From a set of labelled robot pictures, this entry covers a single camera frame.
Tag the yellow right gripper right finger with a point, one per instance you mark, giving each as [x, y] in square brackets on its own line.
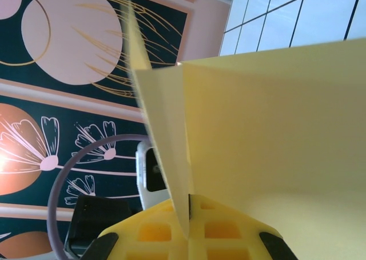
[197, 217]

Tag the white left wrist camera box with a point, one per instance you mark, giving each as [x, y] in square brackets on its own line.
[143, 185]

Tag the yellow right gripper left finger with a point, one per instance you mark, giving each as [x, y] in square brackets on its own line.
[131, 228]

